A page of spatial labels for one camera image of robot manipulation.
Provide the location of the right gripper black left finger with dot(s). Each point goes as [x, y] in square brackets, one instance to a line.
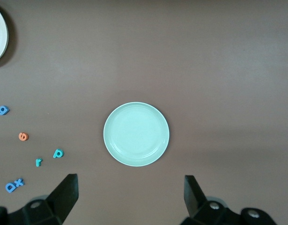
[54, 206]

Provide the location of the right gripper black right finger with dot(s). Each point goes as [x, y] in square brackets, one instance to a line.
[204, 211]

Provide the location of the teal foam letter r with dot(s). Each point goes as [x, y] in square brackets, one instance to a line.
[37, 162]

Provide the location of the teal foam letter p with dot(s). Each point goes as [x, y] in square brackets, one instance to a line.
[55, 155]

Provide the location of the orange foam letter e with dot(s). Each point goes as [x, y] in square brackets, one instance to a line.
[23, 139]

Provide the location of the blue foam letter x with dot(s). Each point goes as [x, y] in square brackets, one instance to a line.
[19, 182]

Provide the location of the blue foam letter D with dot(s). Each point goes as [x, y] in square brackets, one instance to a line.
[7, 188]

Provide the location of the green plate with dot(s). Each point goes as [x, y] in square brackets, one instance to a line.
[136, 133]

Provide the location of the blue foam letter g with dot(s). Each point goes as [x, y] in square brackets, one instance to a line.
[3, 113]

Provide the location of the brown table cover mat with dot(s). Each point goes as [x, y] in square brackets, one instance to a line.
[204, 70]

